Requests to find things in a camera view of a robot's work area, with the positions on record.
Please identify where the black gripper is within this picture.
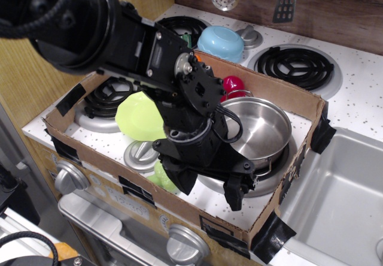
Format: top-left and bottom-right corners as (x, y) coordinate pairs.
(153, 114), (255, 211)

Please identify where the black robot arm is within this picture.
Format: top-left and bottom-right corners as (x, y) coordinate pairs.
(1, 0), (255, 211)

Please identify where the lime green plastic plate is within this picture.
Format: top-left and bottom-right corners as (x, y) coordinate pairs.
(115, 92), (166, 141)

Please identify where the green toy broccoli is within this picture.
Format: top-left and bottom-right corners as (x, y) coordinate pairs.
(147, 161), (178, 193)

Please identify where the front right black burner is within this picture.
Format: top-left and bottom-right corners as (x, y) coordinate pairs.
(197, 137), (297, 198)

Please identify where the black burner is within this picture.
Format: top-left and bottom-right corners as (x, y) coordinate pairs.
(75, 77), (139, 134)
(197, 137), (297, 198)
(247, 44), (343, 100)
(157, 16), (211, 49)

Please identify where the right silver oven knob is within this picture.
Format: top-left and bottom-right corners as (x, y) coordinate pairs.
(166, 223), (210, 265)

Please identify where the silver oven knob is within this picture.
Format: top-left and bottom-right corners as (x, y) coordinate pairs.
(166, 223), (210, 265)
(54, 160), (90, 195)

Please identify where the silver stovetop knob front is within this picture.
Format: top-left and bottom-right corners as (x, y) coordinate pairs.
(123, 141), (159, 173)

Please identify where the silver stovetop knob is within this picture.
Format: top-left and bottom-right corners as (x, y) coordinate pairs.
(123, 141), (159, 173)
(236, 25), (263, 50)

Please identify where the stainless steel pot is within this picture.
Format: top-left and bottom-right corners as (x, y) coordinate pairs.
(222, 96), (292, 176)

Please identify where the red toy pepper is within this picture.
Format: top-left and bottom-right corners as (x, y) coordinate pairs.
(220, 75), (245, 102)

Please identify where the grey toy sink basin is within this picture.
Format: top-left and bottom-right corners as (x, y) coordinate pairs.
(280, 128), (382, 265)

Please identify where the front left black burner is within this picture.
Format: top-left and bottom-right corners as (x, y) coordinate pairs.
(75, 77), (139, 134)

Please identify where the light blue plastic bowl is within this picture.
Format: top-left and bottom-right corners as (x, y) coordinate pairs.
(197, 26), (244, 63)

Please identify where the left silver oven knob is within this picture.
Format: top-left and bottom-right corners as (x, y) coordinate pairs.
(54, 160), (90, 195)

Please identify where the back right black burner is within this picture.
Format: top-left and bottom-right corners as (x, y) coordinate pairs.
(247, 44), (343, 100)

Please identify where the brown cardboard fence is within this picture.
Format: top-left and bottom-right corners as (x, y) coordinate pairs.
(44, 53), (327, 265)

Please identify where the silver stovetop knob back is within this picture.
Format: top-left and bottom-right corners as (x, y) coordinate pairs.
(236, 25), (263, 50)

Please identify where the back left black burner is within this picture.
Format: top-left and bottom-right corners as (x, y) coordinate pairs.
(157, 16), (211, 49)

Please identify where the orange object bottom left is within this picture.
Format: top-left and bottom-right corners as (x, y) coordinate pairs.
(54, 242), (78, 261)

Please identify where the hanging silver slotted spatula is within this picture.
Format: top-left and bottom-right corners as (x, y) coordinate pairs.
(272, 0), (297, 23)

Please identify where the silver oven door handle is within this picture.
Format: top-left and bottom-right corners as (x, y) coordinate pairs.
(58, 193), (171, 265)

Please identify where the black cable bottom left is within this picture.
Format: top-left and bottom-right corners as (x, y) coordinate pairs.
(0, 231), (59, 266)

